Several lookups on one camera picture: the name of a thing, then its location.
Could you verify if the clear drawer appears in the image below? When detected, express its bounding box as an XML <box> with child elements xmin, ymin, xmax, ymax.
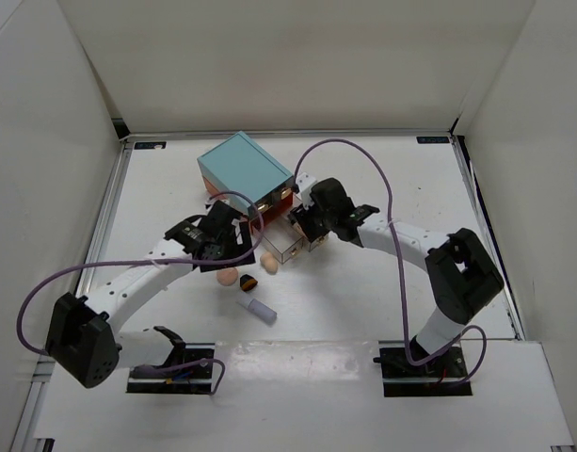
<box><xmin>288</xmin><ymin>205</ymin><xmax>329</xmax><ymax>250</ymax></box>
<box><xmin>252</xmin><ymin>217</ymin><xmax>304</xmax><ymax>265</ymax></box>

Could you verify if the round peach powder puff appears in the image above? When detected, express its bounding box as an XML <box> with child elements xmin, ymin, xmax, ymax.
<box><xmin>216</xmin><ymin>267</ymin><xmax>239</xmax><ymax>286</ymax></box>

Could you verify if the beige makeup sponge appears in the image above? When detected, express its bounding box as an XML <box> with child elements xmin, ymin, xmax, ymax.
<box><xmin>260</xmin><ymin>252</ymin><xmax>279</xmax><ymax>275</ymax></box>

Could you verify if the small black kabuki brush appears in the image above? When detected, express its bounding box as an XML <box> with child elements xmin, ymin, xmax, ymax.
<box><xmin>239</xmin><ymin>274</ymin><xmax>258</xmax><ymax>292</ymax></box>

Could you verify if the teal orange drawer organizer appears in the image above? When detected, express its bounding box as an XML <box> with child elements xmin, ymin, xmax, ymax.
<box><xmin>197</xmin><ymin>131</ymin><xmax>295</xmax><ymax>227</ymax></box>

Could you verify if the white lavender bottle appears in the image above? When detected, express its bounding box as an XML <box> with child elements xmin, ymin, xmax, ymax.
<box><xmin>237</xmin><ymin>294</ymin><xmax>277</xmax><ymax>325</ymax></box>

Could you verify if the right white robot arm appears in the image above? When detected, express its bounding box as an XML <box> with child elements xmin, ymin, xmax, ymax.
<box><xmin>289</xmin><ymin>173</ymin><xmax>505</xmax><ymax>377</ymax></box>

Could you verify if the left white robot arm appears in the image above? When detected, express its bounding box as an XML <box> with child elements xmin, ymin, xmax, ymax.
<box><xmin>45</xmin><ymin>201</ymin><xmax>254</xmax><ymax>388</ymax></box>

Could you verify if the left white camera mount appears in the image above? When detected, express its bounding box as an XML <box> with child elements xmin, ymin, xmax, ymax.
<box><xmin>204</xmin><ymin>197</ymin><xmax>231</xmax><ymax>211</ymax></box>

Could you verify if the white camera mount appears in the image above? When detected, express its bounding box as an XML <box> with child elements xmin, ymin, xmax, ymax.
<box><xmin>293</xmin><ymin>172</ymin><xmax>317</xmax><ymax>209</ymax></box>
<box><xmin>204</xmin><ymin>197</ymin><xmax>231</xmax><ymax>211</ymax></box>

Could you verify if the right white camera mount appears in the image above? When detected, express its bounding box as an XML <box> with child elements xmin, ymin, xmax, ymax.
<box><xmin>293</xmin><ymin>172</ymin><xmax>317</xmax><ymax>209</ymax></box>

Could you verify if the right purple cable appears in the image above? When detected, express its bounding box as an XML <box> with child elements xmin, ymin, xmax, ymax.
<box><xmin>292</xmin><ymin>138</ymin><xmax>488</xmax><ymax>378</ymax></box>

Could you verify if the purple cable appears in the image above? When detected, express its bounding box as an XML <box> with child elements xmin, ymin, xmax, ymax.
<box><xmin>16</xmin><ymin>190</ymin><xmax>265</xmax><ymax>395</ymax></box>
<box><xmin>292</xmin><ymin>138</ymin><xmax>488</xmax><ymax>378</ymax></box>

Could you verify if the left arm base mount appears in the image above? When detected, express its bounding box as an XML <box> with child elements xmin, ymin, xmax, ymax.
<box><xmin>126</xmin><ymin>326</ymin><xmax>226</xmax><ymax>396</ymax></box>

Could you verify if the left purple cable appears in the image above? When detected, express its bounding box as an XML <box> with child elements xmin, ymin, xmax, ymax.
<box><xmin>16</xmin><ymin>190</ymin><xmax>265</xmax><ymax>395</ymax></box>

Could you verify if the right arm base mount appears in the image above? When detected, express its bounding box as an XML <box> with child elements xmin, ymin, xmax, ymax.
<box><xmin>373</xmin><ymin>344</ymin><xmax>473</xmax><ymax>398</ymax></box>

